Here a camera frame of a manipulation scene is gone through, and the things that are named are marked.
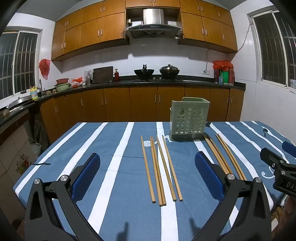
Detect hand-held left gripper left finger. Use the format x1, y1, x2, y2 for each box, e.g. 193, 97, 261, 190
24, 152, 104, 241

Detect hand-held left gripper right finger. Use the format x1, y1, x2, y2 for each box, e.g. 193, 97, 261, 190
192, 152, 271, 241

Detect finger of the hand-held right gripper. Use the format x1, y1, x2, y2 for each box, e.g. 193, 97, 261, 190
260, 148, 287, 168
282, 141, 296, 155

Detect green perforated utensil holder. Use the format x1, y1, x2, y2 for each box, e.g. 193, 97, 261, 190
169, 97, 211, 142

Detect blue striped tablecloth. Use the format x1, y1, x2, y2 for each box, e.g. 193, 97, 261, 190
13, 120, 296, 241

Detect woven basket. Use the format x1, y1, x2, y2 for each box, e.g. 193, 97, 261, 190
30, 142, 42, 157

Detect wooden base cabinets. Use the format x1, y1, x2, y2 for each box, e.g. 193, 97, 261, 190
35, 85, 245, 145

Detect black kitchen countertop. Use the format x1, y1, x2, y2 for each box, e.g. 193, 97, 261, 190
0, 75, 246, 130

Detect orange plastic bag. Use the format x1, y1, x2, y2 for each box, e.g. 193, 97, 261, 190
71, 77, 84, 88

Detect grey metal pan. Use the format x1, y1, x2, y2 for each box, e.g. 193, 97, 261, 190
8, 95, 33, 109

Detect clear plastic bag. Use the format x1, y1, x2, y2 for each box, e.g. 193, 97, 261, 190
84, 70, 94, 85

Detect dark cutting board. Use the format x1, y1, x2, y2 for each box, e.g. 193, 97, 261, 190
92, 66, 114, 84

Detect red bagged bottles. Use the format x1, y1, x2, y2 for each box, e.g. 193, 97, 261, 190
212, 60, 235, 85

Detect gas stove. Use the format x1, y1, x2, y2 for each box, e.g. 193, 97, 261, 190
132, 77, 184, 83

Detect black pot with lid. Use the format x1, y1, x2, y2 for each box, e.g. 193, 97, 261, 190
159, 64, 180, 80

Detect red hanging plastic bag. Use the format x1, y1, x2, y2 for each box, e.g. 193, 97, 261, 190
38, 59, 51, 80

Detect black wok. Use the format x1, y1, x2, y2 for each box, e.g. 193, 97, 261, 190
134, 64, 155, 80

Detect steel range hood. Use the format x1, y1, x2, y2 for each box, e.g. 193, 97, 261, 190
125, 9, 182, 39

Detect barred window with white frame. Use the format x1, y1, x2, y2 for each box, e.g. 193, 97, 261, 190
0, 29, 40, 100
251, 9, 296, 89

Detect wooden wall cabinets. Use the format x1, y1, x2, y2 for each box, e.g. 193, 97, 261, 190
51, 0, 238, 62

